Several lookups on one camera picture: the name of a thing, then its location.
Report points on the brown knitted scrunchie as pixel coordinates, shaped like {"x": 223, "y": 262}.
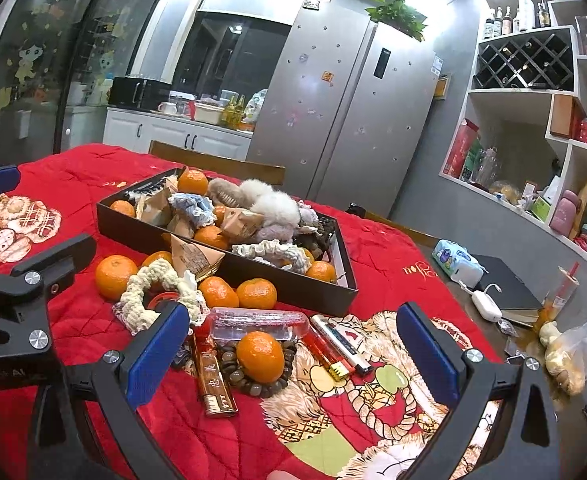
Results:
{"x": 321, "y": 240}

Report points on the blue knitted scrunchie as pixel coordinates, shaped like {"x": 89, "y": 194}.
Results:
{"x": 193, "y": 207}

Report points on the green potted plant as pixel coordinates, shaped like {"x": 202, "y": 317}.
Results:
{"x": 398, "y": 15}

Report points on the red gift box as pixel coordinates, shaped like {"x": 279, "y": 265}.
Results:
{"x": 461, "y": 152}

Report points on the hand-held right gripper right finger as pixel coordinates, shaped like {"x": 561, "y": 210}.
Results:
{"x": 426, "y": 355}

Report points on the dark cardboard box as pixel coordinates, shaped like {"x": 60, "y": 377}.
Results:
{"x": 283, "y": 285}

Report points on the white kitchen cabinet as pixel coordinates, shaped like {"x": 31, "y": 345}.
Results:
{"x": 173, "y": 135}

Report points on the glass sliding door with stickers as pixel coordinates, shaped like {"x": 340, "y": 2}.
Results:
{"x": 48, "y": 60}

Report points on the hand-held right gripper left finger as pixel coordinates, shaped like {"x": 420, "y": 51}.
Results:
{"x": 158, "y": 355}

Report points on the yellow drink bottle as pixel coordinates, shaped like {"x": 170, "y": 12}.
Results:
{"x": 228, "y": 110}
{"x": 240, "y": 109}

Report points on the dark kitchen window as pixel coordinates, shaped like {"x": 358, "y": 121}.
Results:
{"x": 238, "y": 45}

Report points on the orange tangerine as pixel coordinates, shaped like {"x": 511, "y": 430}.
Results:
{"x": 211, "y": 237}
{"x": 218, "y": 292}
{"x": 260, "y": 357}
{"x": 156, "y": 260}
{"x": 115, "y": 277}
{"x": 257, "y": 292}
{"x": 219, "y": 215}
{"x": 122, "y": 208}
{"x": 193, "y": 182}
{"x": 301, "y": 256}
{"x": 321, "y": 271}

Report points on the white printed lighter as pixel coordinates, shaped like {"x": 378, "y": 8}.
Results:
{"x": 341, "y": 342}

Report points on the dark desktop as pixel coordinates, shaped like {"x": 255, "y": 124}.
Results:
{"x": 523, "y": 355}

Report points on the white wall shelf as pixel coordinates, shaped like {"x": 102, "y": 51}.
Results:
{"x": 523, "y": 110}

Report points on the cream knitted scrunchie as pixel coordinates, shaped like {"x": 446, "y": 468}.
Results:
{"x": 156, "y": 277}

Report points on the white fluffy scrunchie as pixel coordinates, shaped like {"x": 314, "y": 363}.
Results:
{"x": 271, "y": 202}

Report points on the brown gold snack bar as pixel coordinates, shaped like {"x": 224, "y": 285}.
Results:
{"x": 213, "y": 380}

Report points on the orange transparent lighter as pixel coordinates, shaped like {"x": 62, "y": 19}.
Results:
{"x": 326, "y": 355}

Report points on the blue printed tissue pack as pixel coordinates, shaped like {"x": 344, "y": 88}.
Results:
{"x": 456, "y": 257}

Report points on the white plastic tub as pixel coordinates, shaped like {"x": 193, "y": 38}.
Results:
{"x": 208, "y": 112}

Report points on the black wine rack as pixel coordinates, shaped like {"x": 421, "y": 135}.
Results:
{"x": 523, "y": 62}

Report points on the white mug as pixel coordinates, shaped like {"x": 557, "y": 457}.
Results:
{"x": 167, "y": 108}

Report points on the pink white lace scrunchie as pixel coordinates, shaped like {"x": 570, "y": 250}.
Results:
{"x": 263, "y": 252}

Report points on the clear plastic bag with food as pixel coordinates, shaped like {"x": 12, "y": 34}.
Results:
{"x": 573, "y": 350}

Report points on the black notebook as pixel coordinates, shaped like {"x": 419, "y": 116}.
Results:
{"x": 508, "y": 285}

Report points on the white plush toy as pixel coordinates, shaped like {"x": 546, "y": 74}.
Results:
{"x": 273, "y": 234}

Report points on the black microwave oven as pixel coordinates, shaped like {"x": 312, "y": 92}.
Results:
{"x": 136, "y": 92}

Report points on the beige fluffy scrunchie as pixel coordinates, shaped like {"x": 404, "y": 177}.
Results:
{"x": 223, "y": 191}

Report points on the clear bottle with red cap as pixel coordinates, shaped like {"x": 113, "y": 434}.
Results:
{"x": 258, "y": 322}

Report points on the silver refrigerator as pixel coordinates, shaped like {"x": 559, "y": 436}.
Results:
{"x": 343, "y": 120}

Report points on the small pale fluffy scrunchie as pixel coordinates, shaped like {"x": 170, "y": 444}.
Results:
{"x": 307, "y": 212}

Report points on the black hair clips card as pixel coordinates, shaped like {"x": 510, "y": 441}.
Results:
{"x": 143, "y": 187}

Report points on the red printed bear blanket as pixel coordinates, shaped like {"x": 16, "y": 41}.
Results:
{"x": 388, "y": 260}

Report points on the plastic cup with red straw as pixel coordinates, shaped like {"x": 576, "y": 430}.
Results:
{"x": 566, "y": 285}

